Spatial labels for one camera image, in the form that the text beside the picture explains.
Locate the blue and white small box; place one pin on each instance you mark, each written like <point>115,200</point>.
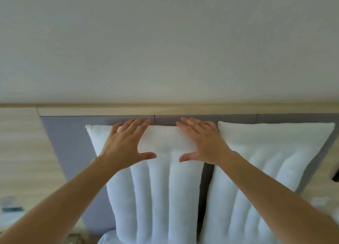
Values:
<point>12,205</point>

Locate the white quilted pillow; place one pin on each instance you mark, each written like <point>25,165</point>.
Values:
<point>159,193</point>
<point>259,145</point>

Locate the person's right hand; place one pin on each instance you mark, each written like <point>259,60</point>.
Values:
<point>210,147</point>

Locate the person's left middle finger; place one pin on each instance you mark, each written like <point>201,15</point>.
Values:
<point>133,128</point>

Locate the grey upholstered headboard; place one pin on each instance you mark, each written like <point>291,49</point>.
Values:
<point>71,148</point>

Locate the person's right thumb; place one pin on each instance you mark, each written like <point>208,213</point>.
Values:
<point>187,157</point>

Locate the person's right middle finger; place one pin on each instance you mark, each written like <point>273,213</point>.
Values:
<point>194,126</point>

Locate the person's left forearm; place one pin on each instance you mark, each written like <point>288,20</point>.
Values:
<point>58,204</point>

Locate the white bed sheet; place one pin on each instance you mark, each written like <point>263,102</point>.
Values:
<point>107,238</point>

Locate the person's right little finger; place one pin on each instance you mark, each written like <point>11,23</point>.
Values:
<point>214,126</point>

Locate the person's right forearm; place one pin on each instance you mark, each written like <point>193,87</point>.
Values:
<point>278,198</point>

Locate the person's left thumb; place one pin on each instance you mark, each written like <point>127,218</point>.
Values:
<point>147,156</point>

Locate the person's left little finger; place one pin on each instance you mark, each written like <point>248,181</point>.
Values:
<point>114,130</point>

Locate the light wood headboard ledge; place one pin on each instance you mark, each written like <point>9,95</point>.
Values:
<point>169,109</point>

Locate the person's left hand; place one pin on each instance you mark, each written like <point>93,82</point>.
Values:
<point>120,148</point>

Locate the black wall socket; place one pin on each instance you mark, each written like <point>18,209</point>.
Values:
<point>335,175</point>

